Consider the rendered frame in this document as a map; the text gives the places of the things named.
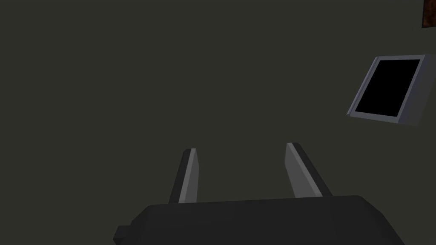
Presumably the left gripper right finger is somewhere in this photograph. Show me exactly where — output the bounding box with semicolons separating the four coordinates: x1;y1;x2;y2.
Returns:
284;142;334;198

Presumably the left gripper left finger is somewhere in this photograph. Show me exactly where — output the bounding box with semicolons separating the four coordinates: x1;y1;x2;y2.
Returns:
168;148;200;205

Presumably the grey framed black window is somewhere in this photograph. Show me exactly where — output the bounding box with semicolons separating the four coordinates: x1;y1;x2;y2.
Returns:
346;54;436;127

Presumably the dark brown picture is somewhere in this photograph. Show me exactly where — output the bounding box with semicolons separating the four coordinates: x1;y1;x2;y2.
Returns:
422;0;436;28

